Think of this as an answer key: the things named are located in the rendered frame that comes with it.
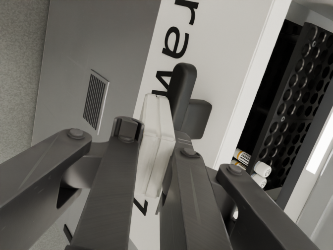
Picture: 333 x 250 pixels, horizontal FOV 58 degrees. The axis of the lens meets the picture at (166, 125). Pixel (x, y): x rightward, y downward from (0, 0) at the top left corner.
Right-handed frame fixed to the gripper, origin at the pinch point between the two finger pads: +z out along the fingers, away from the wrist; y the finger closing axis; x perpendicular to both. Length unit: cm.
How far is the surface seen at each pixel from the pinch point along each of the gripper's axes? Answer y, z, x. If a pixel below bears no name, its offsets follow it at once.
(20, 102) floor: -39, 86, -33
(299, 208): 17.2, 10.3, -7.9
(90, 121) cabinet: -10, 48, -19
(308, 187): 17.1, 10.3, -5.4
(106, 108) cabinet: -6.6, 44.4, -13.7
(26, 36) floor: -40, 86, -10
